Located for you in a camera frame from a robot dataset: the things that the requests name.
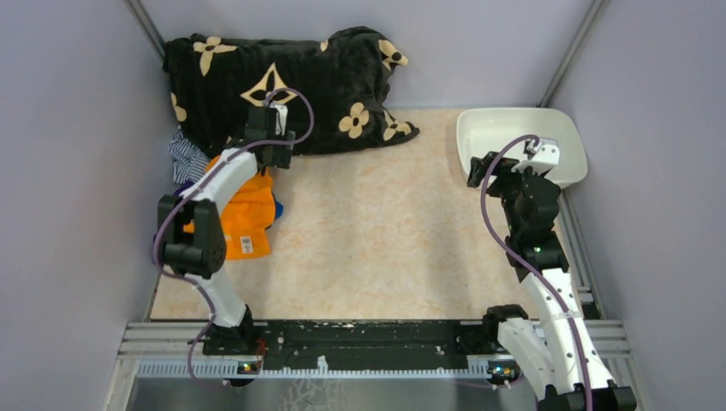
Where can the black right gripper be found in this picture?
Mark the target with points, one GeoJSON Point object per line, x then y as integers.
{"type": "Point", "coordinates": [502, 169]}

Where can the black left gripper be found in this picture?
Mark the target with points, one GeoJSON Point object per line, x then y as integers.
{"type": "Point", "coordinates": [282, 157]}

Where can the orange towel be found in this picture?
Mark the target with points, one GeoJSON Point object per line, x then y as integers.
{"type": "Point", "coordinates": [246, 218]}

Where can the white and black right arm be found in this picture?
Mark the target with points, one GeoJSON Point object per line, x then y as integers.
{"type": "Point", "coordinates": [553, 295]}

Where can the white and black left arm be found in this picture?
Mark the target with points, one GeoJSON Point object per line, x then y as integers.
{"type": "Point", "coordinates": [202, 264]}

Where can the black floral blanket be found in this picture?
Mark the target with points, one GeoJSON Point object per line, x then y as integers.
{"type": "Point", "coordinates": [334, 89]}

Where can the white plastic basin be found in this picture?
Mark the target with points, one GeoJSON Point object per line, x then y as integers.
{"type": "Point", "coordinates": [483, 130]}

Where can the blue white striped cloth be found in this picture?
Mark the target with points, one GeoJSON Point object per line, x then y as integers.
{"type": "Point", "coordinates": [188, 161]}

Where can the purple towel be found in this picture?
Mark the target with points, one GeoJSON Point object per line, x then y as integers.
{"type": "Point", "coordinates": [184, 188]}

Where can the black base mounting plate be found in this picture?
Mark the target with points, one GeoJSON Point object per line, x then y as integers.
{"type": "Point", "coordinates": [403, 345]}

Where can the aluminium frame rail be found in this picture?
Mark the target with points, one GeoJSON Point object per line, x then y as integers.
{"type": "Point", "coordinates": [173, 349]}

